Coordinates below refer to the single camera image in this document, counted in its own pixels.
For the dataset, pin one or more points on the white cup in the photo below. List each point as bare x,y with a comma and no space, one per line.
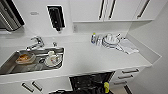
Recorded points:
51,56

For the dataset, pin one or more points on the clear container with orange food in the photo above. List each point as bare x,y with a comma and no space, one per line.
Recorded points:
25,59

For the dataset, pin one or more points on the small white bottle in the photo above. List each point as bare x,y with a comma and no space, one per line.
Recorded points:
98,40

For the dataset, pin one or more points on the narrow white drawer unit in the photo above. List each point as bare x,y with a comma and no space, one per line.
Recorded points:
128,75

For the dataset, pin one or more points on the stack of white dishes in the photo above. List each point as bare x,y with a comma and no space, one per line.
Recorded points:
111,40

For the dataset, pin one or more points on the stainless steel dishwasher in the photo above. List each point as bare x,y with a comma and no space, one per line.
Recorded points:
86,83

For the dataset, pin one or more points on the chrome sink faucet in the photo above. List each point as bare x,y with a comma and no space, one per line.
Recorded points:
36,42

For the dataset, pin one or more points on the white plate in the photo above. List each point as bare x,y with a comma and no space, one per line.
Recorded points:
57,60

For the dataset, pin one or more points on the white under-sink cabinet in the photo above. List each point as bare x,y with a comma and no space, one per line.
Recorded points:
43,86

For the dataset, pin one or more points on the black wall soap dispenser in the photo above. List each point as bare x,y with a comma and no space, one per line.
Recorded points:
56,16

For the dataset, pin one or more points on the stainless steel sink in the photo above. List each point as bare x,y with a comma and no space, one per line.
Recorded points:
6,66

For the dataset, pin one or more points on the blue and white bottle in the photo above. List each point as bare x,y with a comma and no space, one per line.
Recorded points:
93,38

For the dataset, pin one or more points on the white three-door wall cabinet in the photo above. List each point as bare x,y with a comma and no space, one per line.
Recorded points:
123,9

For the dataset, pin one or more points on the small yellow cup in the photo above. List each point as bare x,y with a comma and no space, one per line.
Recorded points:
106,88

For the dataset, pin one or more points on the small wall label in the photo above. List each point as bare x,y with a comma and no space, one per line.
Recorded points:
34,13

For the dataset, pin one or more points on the small chrome sink pump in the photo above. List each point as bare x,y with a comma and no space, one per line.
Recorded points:
54,44

